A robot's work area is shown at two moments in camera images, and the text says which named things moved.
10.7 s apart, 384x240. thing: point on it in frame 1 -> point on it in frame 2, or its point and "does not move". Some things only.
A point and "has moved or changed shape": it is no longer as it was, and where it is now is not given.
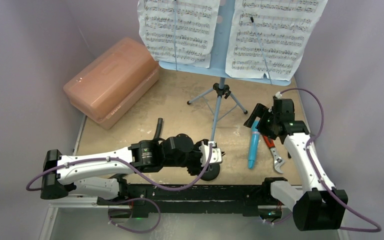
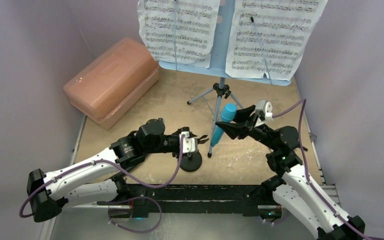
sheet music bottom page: (179, 32) does not move
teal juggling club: (254, 145) -> (227, 113)
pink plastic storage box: (106, 89) does not move
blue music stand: (219, 61) does not move
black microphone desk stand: (211, 172) has moved or changed shape
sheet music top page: (268, 36) does not move
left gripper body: (195, 164) -> (174, 154)
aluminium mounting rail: (184, 197) does not move
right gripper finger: (257, 112) -> (234, 130)
